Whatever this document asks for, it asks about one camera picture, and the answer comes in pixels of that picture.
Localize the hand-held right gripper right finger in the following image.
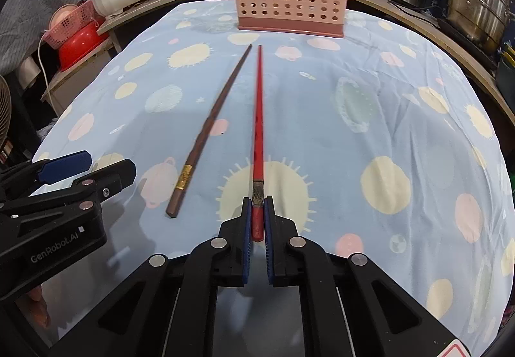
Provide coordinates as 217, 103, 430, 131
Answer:
263, 195, 463, 357

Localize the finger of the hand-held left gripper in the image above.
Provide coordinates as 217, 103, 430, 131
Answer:
0, 159, 137, 222
0, 151, 93, 202

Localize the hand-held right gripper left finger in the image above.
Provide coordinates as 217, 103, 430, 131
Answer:
52, 198, 253, 357

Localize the bright red chopstick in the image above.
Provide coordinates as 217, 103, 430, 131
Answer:
250, 44, 267, 243

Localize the person's left hand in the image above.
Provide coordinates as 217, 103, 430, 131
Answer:
16, 285, 52, 331

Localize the electric fan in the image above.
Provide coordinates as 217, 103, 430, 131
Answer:
0, 75, 14, 165

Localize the brown chopstick with gold band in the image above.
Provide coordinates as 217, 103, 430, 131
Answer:
166, 44, 254, 218

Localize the red plastic basin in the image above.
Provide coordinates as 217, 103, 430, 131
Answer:
58, 23, 102, 72

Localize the blue printed cloth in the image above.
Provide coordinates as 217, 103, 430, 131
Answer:
30, 0, 514, 357

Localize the pink plastic basket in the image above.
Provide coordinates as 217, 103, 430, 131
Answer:
42, 0, 99, 50

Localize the black induction cooker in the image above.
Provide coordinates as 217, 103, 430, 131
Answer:
436, 17, 505, 65

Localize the steel steamer pot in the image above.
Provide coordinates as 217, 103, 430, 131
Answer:
445, 0, 515, 55

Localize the white cable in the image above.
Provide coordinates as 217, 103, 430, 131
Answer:
38, 31, 54, 89

